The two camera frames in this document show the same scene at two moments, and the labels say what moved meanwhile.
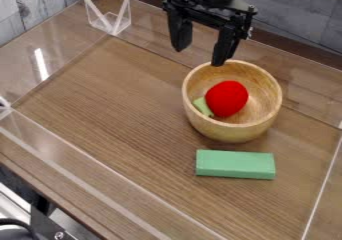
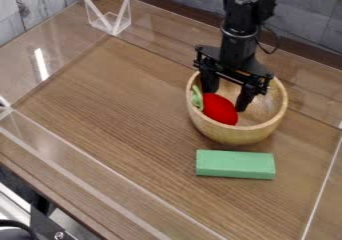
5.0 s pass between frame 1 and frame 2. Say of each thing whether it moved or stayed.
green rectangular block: stayed
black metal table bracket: stayed
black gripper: moved
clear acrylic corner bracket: stayed
